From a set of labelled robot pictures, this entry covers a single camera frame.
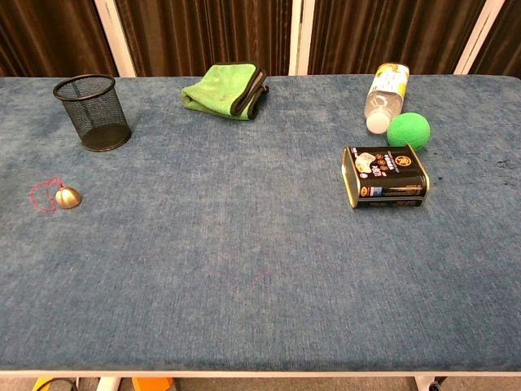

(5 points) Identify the green folded microfiber cloth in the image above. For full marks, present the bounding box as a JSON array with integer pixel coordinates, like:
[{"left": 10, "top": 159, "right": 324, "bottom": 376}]
[{"left": 181, "top": 61, "right": 270, "bottom": 121}]

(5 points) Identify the golden bell with red string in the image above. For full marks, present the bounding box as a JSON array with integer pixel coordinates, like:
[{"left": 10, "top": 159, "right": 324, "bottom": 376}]
[{"left": 30, "top": 175, "right": 82, "bottom": 213}]

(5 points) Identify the blue table mat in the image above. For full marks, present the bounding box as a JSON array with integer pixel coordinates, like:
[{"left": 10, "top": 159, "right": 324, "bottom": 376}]
[{"left": 0, "top": 74, "right": 521, "bottom": 372}]

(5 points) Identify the green rubber ball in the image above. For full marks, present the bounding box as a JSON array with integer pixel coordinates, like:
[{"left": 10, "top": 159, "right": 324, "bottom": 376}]
[{"left": 385, "top": 112, "right": 431, "bottom": 152}]

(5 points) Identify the black mesh pen holder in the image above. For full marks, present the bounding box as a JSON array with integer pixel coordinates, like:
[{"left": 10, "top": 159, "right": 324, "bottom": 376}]
[{"left": 52, "top": 73, "right": 133, "bottom": 153}]

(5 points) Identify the black rectangular tin can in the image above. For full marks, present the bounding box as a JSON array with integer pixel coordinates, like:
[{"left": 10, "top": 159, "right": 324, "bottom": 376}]
[{"left": 341, "top": 143, "right": 431, "bottom": 210}]

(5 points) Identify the orange object under table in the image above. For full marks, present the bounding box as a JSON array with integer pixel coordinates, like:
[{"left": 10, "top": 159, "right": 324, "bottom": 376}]
[{"left": 132, "top": 377, "right": 174, "bottom": 391}]

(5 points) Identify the clear plastic bottle yellow label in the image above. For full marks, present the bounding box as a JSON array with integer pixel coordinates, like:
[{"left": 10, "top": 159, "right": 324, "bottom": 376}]
[{"left": 365, "top": 62, "right": 410, "bottom": 134}]

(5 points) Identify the dark brown curtain panel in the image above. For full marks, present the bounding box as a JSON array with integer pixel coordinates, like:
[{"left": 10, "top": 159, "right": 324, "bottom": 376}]
[
  {"left": 307, "top": 0, "right": 488, "bottom": 76},
  {"left": 0, "top": 0, "right": 120, "bottom": 78},
  {"left": 468, "top": 0, "right": 521, "bottom": 81},
  {"left": 115, "top": 0, "right": 295, "bottom": 77}
]

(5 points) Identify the white table frame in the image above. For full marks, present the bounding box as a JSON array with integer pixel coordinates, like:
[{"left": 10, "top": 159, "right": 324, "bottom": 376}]
[{"left": 0, "top": 368, "right": 521, "bottom": 391}]

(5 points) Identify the white partition post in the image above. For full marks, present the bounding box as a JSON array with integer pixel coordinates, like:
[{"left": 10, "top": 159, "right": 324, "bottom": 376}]
[
  {"left": 453, "top": 0, "right": 508, "bottom": 76},
  {"left": 94, "top": 0, "right": 138, "bottom": 78},
  {"left": 287, "top": 0, "right": 317, "bottom": 77}
]

